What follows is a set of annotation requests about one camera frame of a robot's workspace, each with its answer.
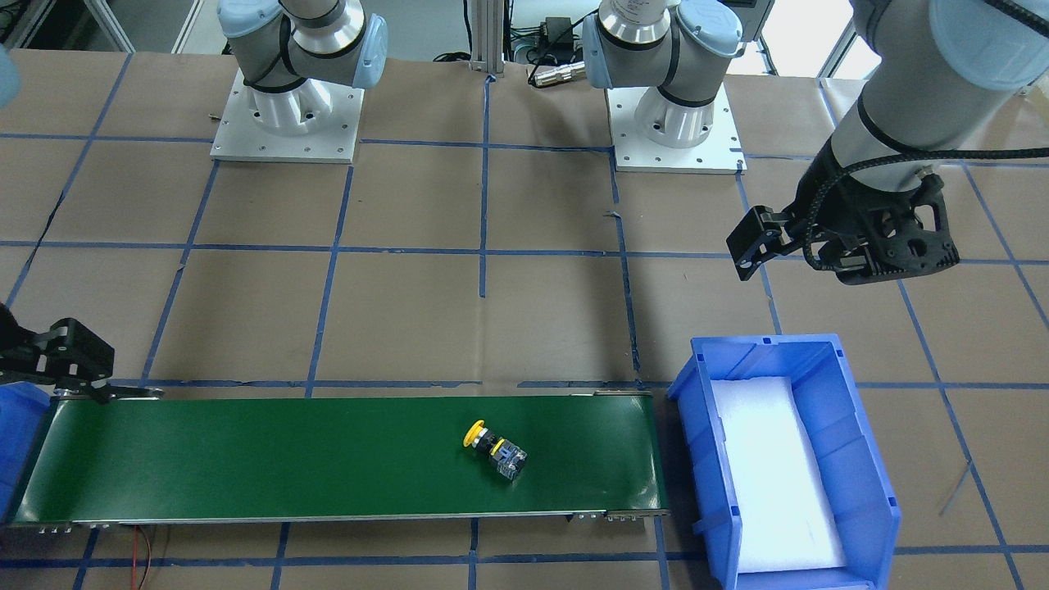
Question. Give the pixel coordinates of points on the green conveyor belt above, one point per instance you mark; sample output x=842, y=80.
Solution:
x=221, y=461

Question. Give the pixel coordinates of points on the black power adapter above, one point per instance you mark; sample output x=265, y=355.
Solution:
x=556, y=34

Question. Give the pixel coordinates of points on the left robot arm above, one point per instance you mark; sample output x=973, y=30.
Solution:
x=945, y=68

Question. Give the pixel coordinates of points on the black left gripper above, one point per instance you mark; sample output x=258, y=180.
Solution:
x=837, y=215

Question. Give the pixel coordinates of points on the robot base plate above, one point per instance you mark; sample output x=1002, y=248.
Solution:
x=651, y=134
x=314, y=123

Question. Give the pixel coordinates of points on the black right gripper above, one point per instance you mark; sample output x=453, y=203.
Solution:
x=59, y=351

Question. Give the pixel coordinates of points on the aluminium frame post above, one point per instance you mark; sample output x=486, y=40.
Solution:
x=488, y=32

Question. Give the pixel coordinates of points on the blue plastic bin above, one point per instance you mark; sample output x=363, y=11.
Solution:
x=23, y=407
x=862, y=501

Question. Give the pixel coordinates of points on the yellow mushroom push button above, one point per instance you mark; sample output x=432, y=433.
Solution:
x=505, y=456

